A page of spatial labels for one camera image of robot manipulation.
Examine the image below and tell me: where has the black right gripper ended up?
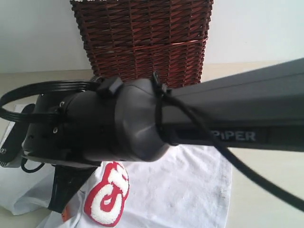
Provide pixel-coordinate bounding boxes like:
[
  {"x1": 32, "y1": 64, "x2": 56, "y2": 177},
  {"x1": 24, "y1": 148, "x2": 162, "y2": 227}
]
[{"x1": 22, "y1": 92, "x2": 101, "y2": 213}]

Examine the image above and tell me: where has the white t-shirt with red logo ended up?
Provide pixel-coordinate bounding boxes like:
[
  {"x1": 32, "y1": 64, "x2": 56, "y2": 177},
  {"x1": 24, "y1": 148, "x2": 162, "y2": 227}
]
[{"x1": 40, "y1": 145, "x2": 232, "y2": 228}]

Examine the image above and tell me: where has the dark brown wicker basket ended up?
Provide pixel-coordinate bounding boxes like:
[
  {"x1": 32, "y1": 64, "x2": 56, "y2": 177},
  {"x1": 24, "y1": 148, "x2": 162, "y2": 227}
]
[{"x1": 70, "y1": 0, "x2": 213, "y2": 88}]

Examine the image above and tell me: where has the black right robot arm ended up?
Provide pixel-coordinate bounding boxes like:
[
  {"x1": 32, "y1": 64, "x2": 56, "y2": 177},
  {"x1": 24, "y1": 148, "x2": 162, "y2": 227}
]
[{"x1": 22, "y1": 59, "x2": 304, "y2": 210}]

